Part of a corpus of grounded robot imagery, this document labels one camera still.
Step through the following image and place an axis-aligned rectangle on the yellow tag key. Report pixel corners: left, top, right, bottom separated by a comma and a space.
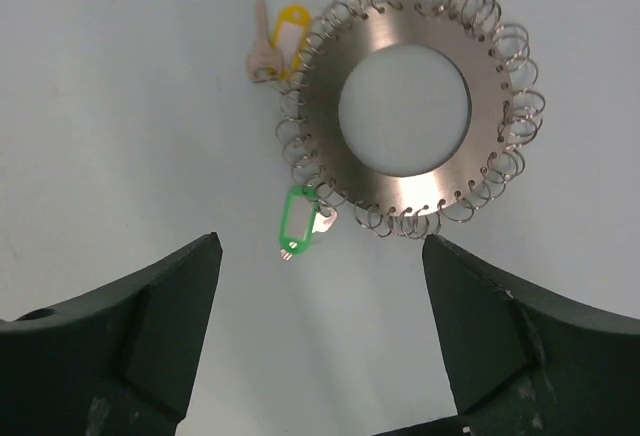
246, 0, 312, 83

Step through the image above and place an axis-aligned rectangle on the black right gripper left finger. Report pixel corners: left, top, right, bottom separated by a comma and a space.
1, 233, 222, 435

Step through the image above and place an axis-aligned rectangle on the green tag key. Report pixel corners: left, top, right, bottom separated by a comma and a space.
278, 186, 338, 261

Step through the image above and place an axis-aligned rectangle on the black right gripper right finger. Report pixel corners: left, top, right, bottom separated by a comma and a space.
422, 234, 640, 436

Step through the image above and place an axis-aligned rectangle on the steel disc with key rings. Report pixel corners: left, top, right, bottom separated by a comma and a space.
276, 0, 546, 240

